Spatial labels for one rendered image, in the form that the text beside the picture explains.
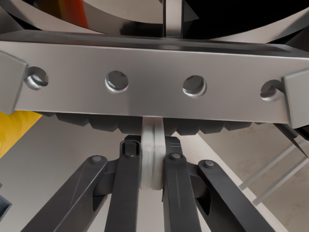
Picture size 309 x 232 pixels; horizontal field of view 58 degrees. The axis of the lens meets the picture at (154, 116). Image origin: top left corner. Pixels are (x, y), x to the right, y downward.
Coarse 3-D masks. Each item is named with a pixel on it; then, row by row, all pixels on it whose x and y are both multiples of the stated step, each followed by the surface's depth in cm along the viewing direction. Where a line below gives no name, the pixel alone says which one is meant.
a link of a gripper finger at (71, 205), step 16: (96, 160) 15; (80, 176) 14; (96, 176) 14; (64, 192) 13; (80, 192) 13; (48, 208) 12; (64, 208) 12; (80, 208) 13; (96, 208) 15; (32, 224) 11; (48, 224) 11; (64, 224) 11; (80, 224) 13
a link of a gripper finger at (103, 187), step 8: (128, 136) 19; (136, 136) 19; (112, 168) 16; (104, 176) 15; (112, 176) 15; (96, 184) 15; (104, 184) 15; (112, 184) 16; (96, 192) 15; (104, 192) 16
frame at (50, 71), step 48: (0, 48) 15; (48, 48) 15; (96, 48) 15; (144, 48) 15; (192, 48) 16; (240, 48) 19; (288, 48) 19; (0, 96) 16; (48, 96) 16; (96, 96) 16; (144, 96) 16; (192, 96) 16; (240, 96) 16; (288, 96) 16
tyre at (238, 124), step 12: (24, 24) 23; (60, 120) 26; (72, 120) 26; (84, 120) 26; (96, 120) 25; (108, 120) 25; (120, 120) 26; (132, 120) 26; (168, 120) 26; (180, 120) 26; (192, 120) 26; (204, 120) 26; (216, 120) 26; (132, 132) 26; (168, 132) 26; (180, 132) 26; (192, 132) 26; (204, 132) 27; (216, 132) 27
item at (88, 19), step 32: (0, 0) 22; (32, 0) 24; (64, 0) 33; (256, 0) 36; (288, 0) 27; (96, 32) 23; (128, 32) 27; (160, 32) 30; (192, 32) 29; (224, 32) 25; (256, 32) 23; (288, 32) 23
